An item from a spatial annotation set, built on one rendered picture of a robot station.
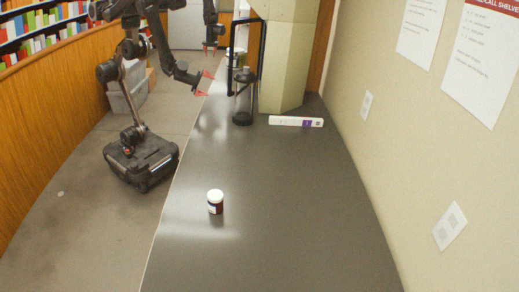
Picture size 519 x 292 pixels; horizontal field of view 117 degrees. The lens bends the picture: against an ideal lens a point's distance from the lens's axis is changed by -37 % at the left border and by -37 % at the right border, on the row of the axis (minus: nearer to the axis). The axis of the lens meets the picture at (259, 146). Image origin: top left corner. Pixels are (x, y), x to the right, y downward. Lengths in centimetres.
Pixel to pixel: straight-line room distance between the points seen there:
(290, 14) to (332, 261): 97
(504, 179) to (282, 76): 101
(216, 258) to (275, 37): 92
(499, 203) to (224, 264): 65
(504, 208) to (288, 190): 66
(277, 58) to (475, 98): 87
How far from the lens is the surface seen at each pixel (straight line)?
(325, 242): 77
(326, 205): 86
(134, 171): 203
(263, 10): 116
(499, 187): 58
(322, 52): 162
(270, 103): 129
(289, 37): 119
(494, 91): 61
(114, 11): 146
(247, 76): 109
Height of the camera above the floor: 154
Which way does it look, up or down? 35 degrees down
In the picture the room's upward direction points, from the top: 7 degrees clockwise
